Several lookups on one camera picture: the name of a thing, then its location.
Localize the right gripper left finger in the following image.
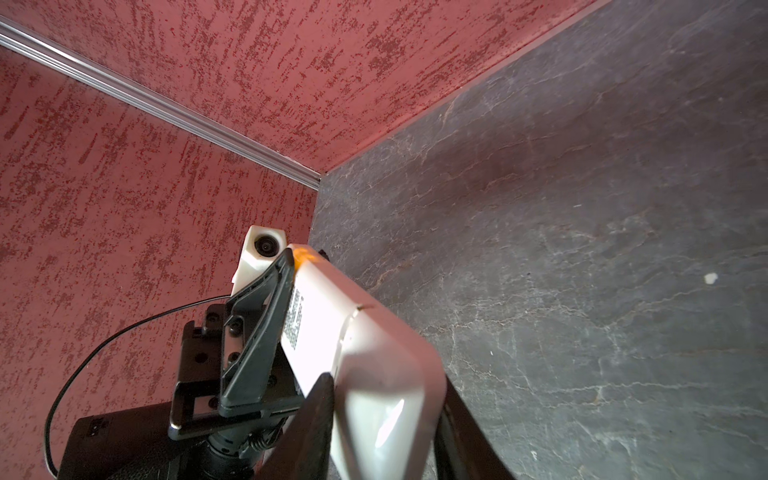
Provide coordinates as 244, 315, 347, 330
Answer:
253, 372, 335, 479

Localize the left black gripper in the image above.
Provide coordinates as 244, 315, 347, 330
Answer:
168, 248, 304, 441

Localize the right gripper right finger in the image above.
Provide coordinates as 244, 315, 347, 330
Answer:
433, 379, 515, 480

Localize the white AC remote control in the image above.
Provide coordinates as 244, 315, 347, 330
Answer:
281, 244, 447, 479

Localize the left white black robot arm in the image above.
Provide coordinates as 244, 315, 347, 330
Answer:
57, 249, 304, 479

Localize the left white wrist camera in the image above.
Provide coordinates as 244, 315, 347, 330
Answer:
231, 225, 288, 295

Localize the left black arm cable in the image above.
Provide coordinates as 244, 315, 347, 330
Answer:
43, 293, 232, 478

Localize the left aluminium corner post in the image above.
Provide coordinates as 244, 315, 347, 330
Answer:
1, 16, 322, 191

